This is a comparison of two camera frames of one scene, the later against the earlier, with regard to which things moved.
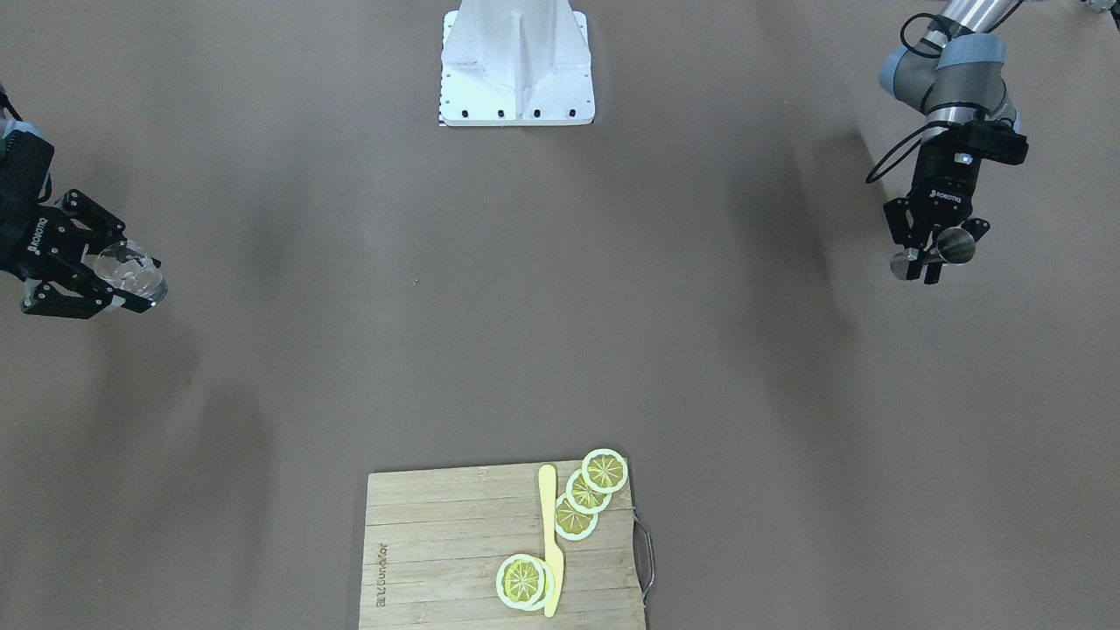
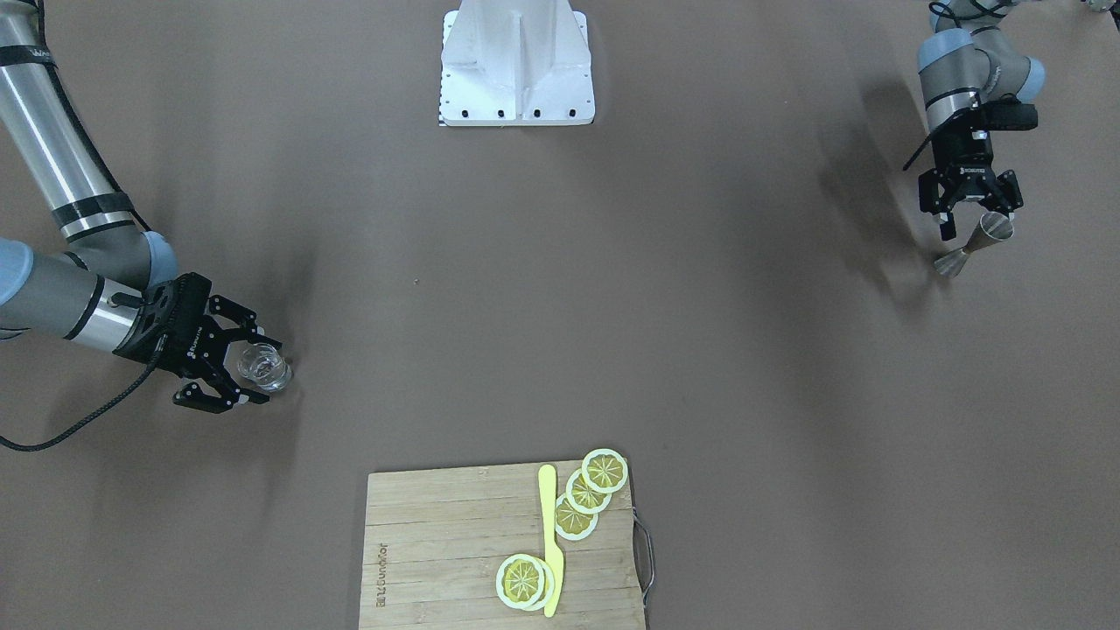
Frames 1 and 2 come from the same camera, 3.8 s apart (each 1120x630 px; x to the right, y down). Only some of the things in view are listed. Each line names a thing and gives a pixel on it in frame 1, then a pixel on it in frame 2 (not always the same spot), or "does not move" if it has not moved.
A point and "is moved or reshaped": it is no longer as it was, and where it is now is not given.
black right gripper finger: (106, 227) -> (244, 318)
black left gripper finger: (934, 262) -> (1005, 194)
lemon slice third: (570, 524) does not move
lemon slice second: (582, 498) does not move
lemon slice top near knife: (520, 581) does not move
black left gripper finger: (905, 234) -> (938, 196)
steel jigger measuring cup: (955, 246) -> (992, 227)
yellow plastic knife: (552, 551) does not move
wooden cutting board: (435, 539) does not move
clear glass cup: (126, 267) is moved or reshaped
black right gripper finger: (47, 298) -> (194, 396)
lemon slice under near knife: (549, 583) does not move
